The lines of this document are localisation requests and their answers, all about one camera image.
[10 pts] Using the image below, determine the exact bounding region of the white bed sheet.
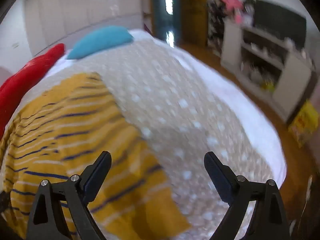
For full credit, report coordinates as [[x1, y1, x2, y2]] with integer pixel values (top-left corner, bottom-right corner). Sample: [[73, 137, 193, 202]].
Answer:
[[45, 29, 287, 190]]

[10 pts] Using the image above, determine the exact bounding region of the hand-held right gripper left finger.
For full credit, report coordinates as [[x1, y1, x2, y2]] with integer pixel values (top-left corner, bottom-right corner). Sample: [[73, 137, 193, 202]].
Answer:
[[26, 151, 112, 240]]

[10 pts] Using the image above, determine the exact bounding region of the dark television screen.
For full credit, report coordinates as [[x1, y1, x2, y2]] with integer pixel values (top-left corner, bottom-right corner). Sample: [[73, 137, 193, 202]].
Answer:
[[252, 0, 307, 48]]

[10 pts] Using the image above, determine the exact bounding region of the white shelf unit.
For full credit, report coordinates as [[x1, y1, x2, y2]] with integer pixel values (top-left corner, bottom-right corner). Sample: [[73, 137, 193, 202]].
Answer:
[[220, 20, 319, 123]]

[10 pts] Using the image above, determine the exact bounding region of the wooden door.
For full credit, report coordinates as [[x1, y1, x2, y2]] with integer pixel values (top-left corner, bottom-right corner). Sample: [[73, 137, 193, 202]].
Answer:
[[184, 0, 209, 47]]

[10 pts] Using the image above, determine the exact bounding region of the teal pillow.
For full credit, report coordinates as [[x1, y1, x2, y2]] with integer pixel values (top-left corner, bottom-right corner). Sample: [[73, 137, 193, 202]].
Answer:
[[66, 26, 134, 60]]

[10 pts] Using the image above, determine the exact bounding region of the beige dotted quilt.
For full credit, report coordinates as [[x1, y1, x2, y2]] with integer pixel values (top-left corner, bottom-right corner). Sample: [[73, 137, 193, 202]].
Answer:
[[54, 39, 282, 240]]

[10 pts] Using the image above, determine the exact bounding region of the dark shelf with items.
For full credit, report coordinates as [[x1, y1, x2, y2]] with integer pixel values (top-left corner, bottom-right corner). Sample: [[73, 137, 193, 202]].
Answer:
[[205, 0, 232, 55]]

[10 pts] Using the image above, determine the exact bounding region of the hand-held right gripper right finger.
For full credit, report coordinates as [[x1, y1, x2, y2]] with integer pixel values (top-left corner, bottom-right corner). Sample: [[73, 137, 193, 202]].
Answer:
[[204, 151, 291, 240]]

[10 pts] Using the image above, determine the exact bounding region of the yellow bag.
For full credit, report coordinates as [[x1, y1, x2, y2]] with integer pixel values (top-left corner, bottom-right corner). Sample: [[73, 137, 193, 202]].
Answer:
[[287, 100, 320, 148]]

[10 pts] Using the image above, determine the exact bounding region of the red floral pillow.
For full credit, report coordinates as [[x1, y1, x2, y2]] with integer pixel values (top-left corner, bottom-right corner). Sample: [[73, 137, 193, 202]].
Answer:
[[0, 43, 66, 140]]

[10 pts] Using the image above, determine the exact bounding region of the pink clothing pile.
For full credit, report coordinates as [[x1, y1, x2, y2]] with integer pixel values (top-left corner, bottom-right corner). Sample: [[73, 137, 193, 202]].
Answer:
[[220, 0, 244, 23]]

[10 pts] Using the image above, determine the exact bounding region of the white wardrobe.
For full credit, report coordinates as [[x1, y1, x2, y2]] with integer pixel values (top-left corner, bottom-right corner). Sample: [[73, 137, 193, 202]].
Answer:
[[24, 0, 144, 53]]

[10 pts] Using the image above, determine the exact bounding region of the yellow striped knit sweater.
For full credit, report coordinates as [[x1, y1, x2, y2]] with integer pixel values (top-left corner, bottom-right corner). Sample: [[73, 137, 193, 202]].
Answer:
[[0, 72, 192, 240]]

